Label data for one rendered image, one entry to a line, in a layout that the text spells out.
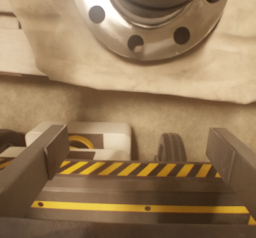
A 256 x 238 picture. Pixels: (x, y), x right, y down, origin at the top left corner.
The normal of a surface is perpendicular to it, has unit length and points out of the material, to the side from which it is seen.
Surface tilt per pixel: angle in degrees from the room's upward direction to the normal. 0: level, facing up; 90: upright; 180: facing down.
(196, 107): 0
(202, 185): 0
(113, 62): 48
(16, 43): 0
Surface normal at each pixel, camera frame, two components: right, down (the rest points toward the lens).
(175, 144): -0.01, -0.76
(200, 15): -0.04, 0.30
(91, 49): 0.63, -0.29
